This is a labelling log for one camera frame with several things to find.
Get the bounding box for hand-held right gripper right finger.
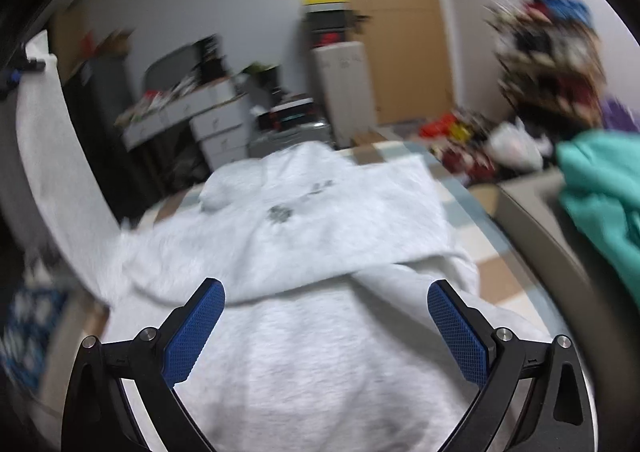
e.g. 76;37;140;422
426;278;597;452

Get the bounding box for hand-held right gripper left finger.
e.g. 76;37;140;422
61;277;227;452

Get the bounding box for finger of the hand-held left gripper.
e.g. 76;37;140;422
0;54;47;95

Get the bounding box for light grey hoodie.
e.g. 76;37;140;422
15;29;556;452

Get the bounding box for brown cardboard panel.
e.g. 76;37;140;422
50;9;96;63

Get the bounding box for open cardboard box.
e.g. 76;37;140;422
90;29;133;58

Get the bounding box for checked beige blue blanket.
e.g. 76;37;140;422
150;139;566;348

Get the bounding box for black cabinet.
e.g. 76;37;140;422
62;54;166;228

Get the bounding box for beige sofa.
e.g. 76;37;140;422
492;164;640;452

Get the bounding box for grey rounded panel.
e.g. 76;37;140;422
144;44;201;93

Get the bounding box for blue checked cloth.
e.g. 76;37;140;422
0;282;68;390

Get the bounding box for white drawer dresser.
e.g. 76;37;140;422
120;79;256;173

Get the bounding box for white plastic bag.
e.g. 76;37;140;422
487;119;553;170

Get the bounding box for pile of red yellow toys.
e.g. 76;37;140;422
420;109;496;178

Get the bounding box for teal garment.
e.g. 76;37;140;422
556;129;640;303

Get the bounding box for grey storage box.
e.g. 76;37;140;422
247;122;333;158

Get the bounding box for green plant bunch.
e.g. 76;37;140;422
240;63;281;93

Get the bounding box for black red-trimmed box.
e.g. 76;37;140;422
257;99;318;130

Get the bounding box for white tall cabinet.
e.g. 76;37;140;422
311;41;378;148

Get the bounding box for purple cloth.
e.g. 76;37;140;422
602;97;640;133

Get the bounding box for shoe rack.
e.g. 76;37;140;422
485;0;608;128

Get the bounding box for stacked dark storage boxes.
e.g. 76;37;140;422
301;0;358;50

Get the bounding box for wooden door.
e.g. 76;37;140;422
320;0;456;125

